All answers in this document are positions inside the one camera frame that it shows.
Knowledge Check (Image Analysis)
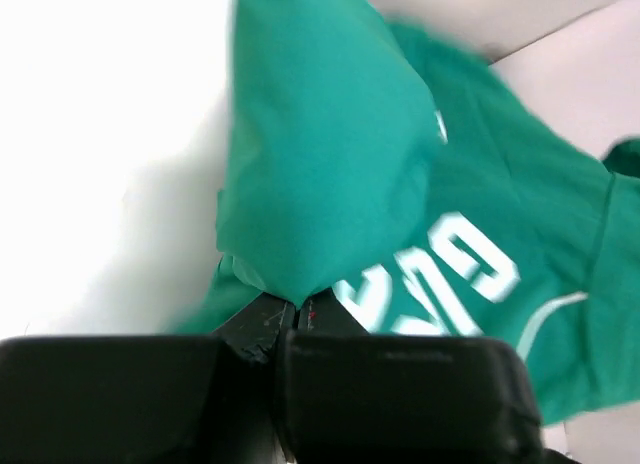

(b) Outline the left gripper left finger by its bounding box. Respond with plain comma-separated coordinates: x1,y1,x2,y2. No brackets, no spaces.
1,295,295,463

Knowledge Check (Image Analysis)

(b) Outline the green jacket with white lettering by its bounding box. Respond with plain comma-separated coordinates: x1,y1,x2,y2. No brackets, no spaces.
178,0,639,424

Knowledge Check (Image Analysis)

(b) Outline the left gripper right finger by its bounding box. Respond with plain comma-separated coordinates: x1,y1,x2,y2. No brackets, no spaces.
279,291,544,463

